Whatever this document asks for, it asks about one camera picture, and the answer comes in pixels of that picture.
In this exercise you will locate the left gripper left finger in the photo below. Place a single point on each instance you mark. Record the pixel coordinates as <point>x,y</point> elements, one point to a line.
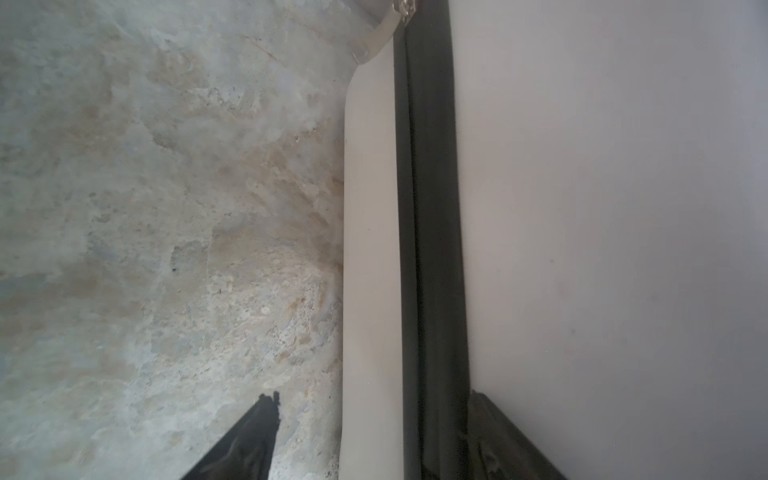
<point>246,451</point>

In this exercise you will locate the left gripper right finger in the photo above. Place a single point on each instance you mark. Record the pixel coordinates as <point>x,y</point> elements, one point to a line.
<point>498,449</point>

